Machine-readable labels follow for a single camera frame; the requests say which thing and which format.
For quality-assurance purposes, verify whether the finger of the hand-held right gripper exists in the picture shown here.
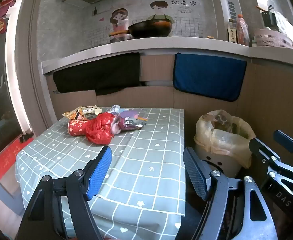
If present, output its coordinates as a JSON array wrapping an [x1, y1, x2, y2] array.
[[274, 130, 293, 155], [249, 137, 293, 198]]

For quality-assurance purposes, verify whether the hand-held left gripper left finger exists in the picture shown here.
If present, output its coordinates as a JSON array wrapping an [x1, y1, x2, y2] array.
[[16, 146, 112, 240]]

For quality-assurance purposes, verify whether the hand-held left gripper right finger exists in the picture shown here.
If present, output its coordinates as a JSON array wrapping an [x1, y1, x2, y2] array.
[[183, 147, 278, 240]]

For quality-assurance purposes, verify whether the white trash bin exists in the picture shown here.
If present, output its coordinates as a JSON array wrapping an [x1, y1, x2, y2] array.
[[195, 140, 244, 178]]

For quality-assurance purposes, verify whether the red drink can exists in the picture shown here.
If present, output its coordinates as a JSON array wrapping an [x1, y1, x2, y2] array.
[[68, 119, 93, 136]]

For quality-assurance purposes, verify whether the pink cartoon snack packet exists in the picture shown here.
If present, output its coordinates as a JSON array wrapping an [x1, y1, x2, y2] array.
[[116, 109, 149, 131]]

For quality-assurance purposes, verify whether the orange snack wrapper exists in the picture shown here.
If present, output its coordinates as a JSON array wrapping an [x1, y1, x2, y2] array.
[[63, 106, 84, 120]]

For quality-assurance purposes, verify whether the red plastic bag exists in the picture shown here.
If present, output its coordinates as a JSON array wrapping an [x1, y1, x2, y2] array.
[[86, 112, 118, 145]]

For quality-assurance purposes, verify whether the grey checked tablecloth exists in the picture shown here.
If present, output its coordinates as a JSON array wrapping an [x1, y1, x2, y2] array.
[[15, 107, 186, 240]]

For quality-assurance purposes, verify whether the brown cardboard panel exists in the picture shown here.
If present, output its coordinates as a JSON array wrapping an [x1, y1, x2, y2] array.
[[46, 54, 293, 170]]

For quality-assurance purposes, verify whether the blue towel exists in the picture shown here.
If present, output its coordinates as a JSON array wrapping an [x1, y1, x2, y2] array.
[[173, 52, 247, 102]]

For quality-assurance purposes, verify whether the red floor mat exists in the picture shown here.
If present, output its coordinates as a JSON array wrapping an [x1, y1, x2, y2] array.
[[0, 137, 34, 180]]

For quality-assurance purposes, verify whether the black cloth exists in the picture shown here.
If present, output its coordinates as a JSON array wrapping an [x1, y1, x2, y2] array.
[[53, 52, 142, 96]]

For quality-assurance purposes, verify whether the pink plastic basket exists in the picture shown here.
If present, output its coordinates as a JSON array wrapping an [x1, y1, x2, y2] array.
[[255, 28, 293, 48]]

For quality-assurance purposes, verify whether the white cloth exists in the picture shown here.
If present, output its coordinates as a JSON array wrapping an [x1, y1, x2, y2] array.
[[274, 11, 293, 49]]

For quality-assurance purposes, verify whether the glass sliding door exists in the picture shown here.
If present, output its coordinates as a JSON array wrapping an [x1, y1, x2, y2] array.
[[0, 37, 22, 165]]

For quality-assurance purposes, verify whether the orange capped plastic bottle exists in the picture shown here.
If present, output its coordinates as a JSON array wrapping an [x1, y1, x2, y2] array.
[[236, 14, 249, 46]]

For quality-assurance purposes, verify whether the dark sauce bottle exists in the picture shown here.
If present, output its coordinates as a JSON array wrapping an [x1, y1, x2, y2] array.
[[227, 19, 238, 42]]

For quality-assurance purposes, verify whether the grey kitchen counter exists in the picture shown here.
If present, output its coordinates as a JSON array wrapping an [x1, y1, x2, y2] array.
[[41, 36, 293, 75]]

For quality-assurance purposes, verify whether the black utensil rack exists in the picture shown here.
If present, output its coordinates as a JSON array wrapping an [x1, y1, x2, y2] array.
[[256, 4, 277, 28]]

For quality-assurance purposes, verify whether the white wall grille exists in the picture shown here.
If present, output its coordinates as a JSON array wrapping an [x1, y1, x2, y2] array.
[[228, 0, 237, 18]]

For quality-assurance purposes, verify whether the cartoon wall sticker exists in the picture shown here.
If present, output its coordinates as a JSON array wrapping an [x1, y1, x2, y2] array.
[[100, 0, 203, 43]]

